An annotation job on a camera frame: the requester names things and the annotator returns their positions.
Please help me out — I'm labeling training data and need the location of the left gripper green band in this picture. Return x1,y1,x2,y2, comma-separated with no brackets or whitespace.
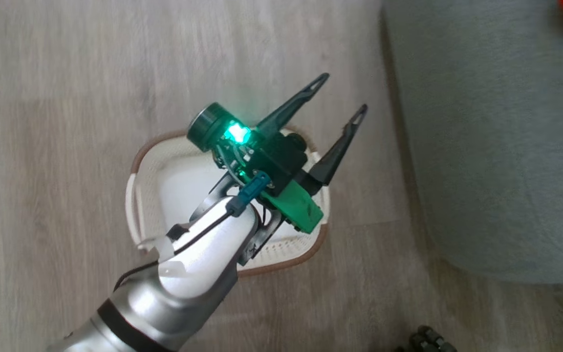
187,73,368,233

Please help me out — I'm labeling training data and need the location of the black cable with blue plug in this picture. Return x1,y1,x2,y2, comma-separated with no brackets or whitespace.
113,171,270,291

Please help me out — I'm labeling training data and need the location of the white brown-rimmed laundry basket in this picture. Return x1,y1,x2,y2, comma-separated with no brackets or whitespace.
125,128,331,279

